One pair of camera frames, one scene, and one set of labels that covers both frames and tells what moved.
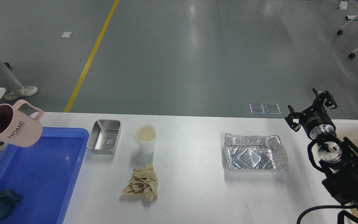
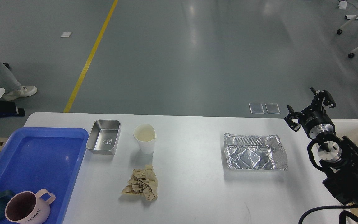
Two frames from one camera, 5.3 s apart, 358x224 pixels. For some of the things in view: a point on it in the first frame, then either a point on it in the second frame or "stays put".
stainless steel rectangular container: (104, 137) stays put
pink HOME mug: (18, 124) to (26, 207)
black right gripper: (315, 122) stays put
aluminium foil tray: (254, 152) stays put
